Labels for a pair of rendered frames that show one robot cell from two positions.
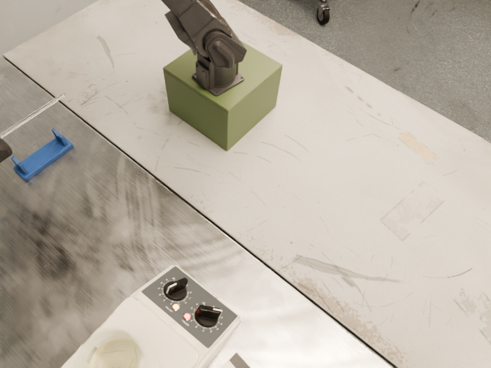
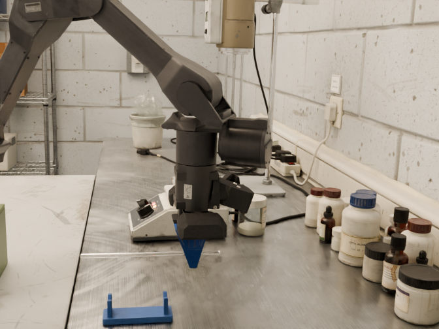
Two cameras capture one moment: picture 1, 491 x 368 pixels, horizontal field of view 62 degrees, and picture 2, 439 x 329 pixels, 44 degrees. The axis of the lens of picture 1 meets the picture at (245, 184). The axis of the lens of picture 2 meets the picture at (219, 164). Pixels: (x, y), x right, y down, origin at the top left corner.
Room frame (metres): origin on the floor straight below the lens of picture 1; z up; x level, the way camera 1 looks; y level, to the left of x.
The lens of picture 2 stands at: (0.83, 0.96, 1.29)
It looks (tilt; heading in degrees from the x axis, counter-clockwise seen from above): 12 degrees down; 225
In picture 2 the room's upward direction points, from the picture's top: 2 degrees clockwise
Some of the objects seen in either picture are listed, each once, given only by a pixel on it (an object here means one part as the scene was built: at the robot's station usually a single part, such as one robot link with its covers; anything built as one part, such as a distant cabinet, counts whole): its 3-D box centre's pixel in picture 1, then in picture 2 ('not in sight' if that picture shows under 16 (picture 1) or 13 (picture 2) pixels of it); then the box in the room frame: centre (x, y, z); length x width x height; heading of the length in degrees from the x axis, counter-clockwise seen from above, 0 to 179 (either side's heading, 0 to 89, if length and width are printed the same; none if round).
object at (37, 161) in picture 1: (41, 152); (137, 307); (0.39, 0.36, 0.92); 0.10 x 0.03 x 0.04; 145
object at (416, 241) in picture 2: not in sight; (416, 250); (-0.06, 0.56, 0.95); 0.06 x 0.06 x 0.11
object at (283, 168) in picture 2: not in sight; (275, 157); (-0.63, -0.24, 0.92); 0.40 x 0.06 x 0.04; 55
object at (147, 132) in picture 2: not in sight; (147, 119); (-0.47, -0.75, 1.01); 0.14 x 0.14 x 0.21
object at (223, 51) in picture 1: (216, 35); not in sight; (0.51, 0.07, 1.10); 0.09 x 0.07 x 0.06; 30
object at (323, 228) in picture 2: not in sight; (327, 223); (-0.11, 0.34, 0.94); 0.03 x 0.03 x 0.08
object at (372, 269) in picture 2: not in sight; (379, 262); (-0.02, 0.51, 0.93); 0.05 x 0.05 x 0.06
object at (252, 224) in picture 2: not in sight; (251, 215); (-0.03, 0.20, 0.94); 0.06 x 0.06 x 0.08
